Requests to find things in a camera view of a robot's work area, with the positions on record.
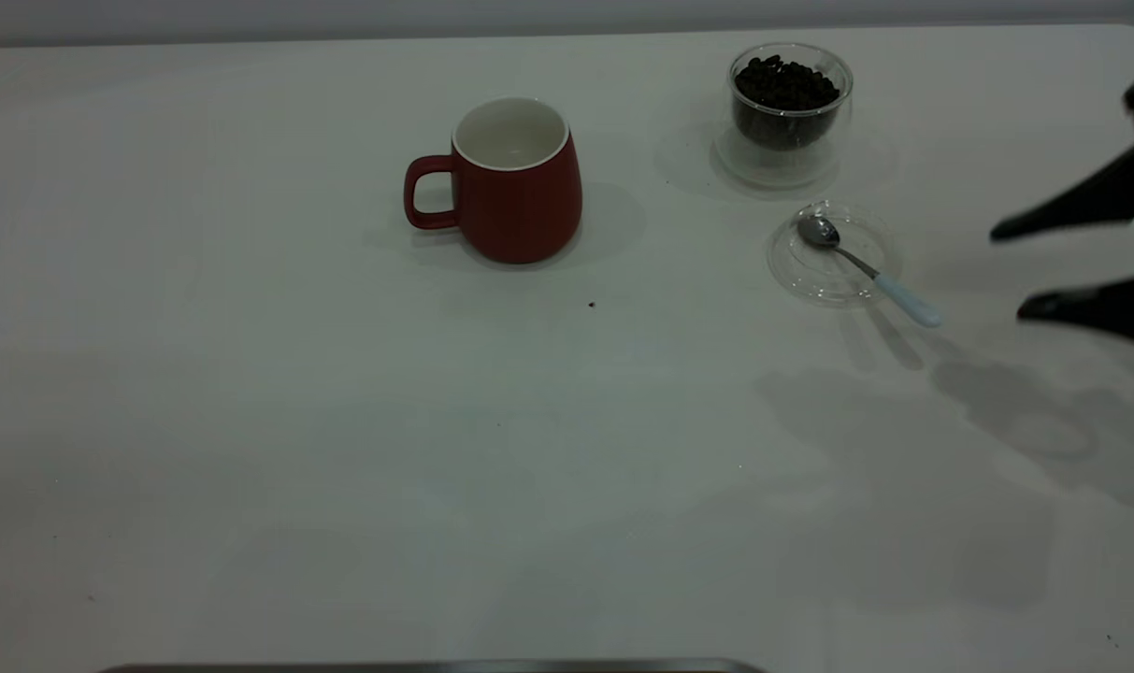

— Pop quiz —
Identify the clear glass saucer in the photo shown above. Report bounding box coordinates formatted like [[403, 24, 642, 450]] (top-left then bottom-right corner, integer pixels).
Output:
[[767, 201, 904, 308]]

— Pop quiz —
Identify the metal spoon light-blue handle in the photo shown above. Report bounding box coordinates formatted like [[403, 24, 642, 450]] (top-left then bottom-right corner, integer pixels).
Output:
[[797, 216, 943, 329]]

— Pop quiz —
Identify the double-walled glass cup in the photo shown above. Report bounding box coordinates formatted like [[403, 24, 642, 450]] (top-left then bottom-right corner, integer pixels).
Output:
[[713, 42, 854, 191]]

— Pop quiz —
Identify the dark coffee beans pile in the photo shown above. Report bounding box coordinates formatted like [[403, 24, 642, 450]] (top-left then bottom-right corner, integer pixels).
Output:
[[734, 55, 841, 150]]

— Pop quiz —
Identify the red ceramic mug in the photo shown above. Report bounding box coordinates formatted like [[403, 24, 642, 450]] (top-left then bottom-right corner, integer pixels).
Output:
[[403, 97, 583, 265]]

